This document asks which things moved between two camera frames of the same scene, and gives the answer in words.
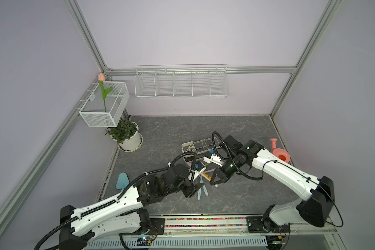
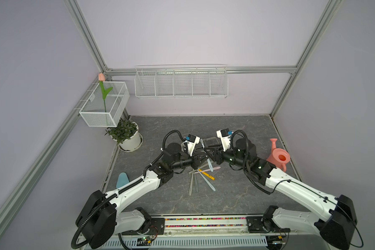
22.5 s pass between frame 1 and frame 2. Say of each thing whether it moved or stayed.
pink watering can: stayed
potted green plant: stayed
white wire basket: stayed
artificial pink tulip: stayed
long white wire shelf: stayed
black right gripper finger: moved
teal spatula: stayed
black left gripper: moved
